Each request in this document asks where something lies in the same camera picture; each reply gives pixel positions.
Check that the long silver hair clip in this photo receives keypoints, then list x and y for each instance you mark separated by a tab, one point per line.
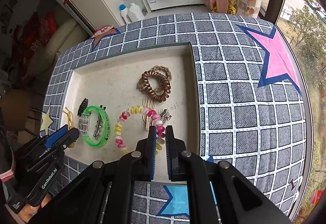
98	126

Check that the green translucent bangle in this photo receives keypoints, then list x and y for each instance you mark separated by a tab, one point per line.
107	122

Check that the green tray with cream inside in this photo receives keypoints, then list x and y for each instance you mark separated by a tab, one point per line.
114	79

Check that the cream rabbit hair clip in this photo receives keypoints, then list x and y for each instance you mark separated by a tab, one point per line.
147	126

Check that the white bottle with blue cap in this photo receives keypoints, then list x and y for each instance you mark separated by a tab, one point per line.
125	15

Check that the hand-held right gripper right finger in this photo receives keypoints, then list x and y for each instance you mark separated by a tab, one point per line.
169	152

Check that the red cushion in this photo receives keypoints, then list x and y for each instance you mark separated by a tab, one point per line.
43	28

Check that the grey checkered star blanket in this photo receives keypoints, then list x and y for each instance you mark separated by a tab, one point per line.
242	112

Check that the white jug bottle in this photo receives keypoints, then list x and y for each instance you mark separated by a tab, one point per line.
135	13

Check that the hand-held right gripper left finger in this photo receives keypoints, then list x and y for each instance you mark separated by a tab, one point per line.
152	152

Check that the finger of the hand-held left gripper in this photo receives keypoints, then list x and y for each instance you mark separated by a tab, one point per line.
57	135
68	137

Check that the black hair claw clip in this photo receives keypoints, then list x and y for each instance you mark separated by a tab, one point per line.
82	105

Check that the person's left hand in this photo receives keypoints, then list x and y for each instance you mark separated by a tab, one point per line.
26	213

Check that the cream sofa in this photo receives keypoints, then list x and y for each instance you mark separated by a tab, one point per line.
63	33

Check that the pink slippers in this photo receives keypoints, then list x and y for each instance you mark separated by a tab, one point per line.
220	2

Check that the red white cloth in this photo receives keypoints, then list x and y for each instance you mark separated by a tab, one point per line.
101	30

